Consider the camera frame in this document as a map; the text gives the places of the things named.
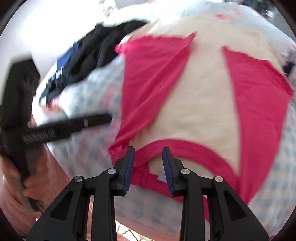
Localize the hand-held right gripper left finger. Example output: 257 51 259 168
26 146 136 241

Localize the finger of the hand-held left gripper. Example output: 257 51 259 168
69 113 112 134

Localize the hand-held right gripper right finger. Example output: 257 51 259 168
162 146 270 241

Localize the pink and cream shirt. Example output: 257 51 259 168
108 17 294 204

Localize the person's left forearm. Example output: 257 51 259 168
0 185 47 237

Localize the person's left hand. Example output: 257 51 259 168
0 146 70 205

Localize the blue checkered printed blanket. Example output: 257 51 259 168
32 0 296 238

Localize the blue garment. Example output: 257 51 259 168
46 44 80 86

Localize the black jacket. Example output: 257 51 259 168
39 20 148 105

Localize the gold wire frame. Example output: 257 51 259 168
117 222 144 237

